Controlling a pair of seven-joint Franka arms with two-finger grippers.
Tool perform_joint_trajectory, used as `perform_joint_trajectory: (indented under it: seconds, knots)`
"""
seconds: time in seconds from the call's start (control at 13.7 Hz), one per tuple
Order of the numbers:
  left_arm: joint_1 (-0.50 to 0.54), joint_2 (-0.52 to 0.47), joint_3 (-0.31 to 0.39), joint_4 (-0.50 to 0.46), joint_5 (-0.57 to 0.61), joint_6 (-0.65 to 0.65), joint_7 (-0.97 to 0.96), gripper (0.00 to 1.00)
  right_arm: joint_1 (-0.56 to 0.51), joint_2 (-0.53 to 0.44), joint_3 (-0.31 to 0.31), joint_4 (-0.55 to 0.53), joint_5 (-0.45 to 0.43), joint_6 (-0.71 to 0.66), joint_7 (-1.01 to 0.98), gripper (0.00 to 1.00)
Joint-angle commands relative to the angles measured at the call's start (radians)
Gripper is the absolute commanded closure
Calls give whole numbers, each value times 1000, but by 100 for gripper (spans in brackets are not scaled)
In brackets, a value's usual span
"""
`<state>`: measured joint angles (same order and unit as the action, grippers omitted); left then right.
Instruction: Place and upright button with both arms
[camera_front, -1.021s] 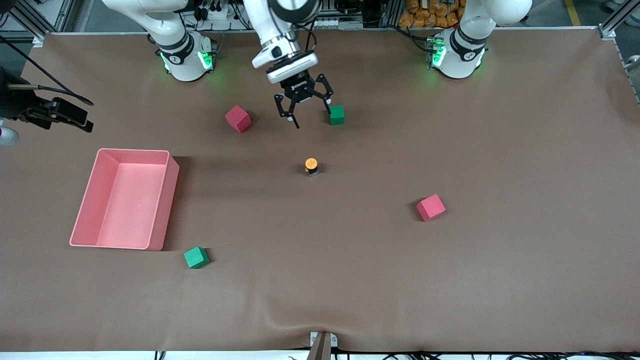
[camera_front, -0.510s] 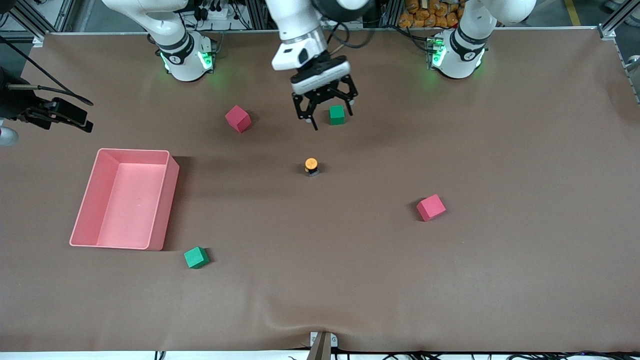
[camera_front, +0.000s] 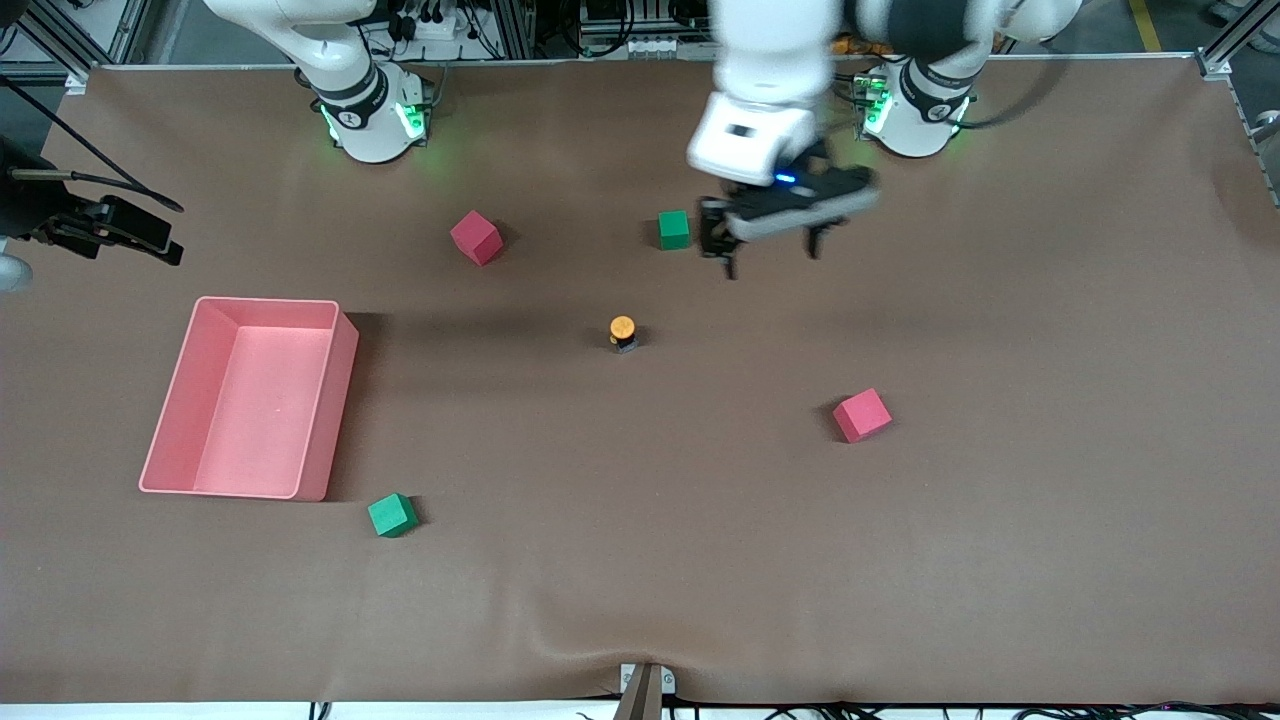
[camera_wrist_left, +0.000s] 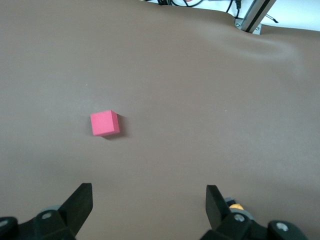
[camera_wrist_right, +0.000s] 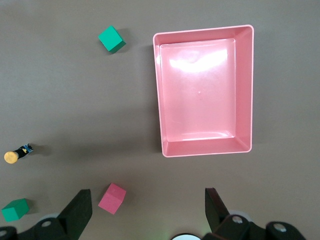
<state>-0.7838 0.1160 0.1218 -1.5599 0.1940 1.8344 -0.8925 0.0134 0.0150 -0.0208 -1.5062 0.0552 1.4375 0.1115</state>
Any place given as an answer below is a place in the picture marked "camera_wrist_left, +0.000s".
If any orange-capped black button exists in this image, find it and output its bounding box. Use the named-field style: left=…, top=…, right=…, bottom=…
left=223, top=197, right=245, bottom=212

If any aluminium camera post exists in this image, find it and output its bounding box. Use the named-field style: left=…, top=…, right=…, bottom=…
left=234, top=0, right=277, bottom=35

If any pink foam cube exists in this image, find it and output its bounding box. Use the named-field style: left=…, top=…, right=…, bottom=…
left=89, top=109, right=120, bottom=138

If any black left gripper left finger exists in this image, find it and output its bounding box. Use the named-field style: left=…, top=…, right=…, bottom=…
left=0, top=182, right=94, bottom=240

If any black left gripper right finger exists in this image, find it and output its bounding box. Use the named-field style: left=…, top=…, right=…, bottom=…
left=199, top=184, right=310, bottom=240

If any black floor cable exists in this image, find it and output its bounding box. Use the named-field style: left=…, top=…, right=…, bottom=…
left=139, top=0, right=251, bottom=19

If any brown table mat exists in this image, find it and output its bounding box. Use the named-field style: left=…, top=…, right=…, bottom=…
left=0, top=0, right=320, bottom=240

